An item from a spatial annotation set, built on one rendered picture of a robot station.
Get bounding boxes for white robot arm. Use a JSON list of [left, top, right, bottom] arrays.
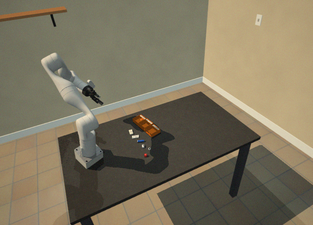
[[41, 53, 99, 157]]

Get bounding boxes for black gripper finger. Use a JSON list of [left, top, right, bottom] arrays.
[[87, 87, 100, 99], [90, 96, 103, 105]]

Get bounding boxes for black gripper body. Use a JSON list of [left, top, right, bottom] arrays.
[[82, 85, 93, 96]]

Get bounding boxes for orange labelled bins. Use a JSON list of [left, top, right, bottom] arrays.
[[133, 114, 160, 137]]

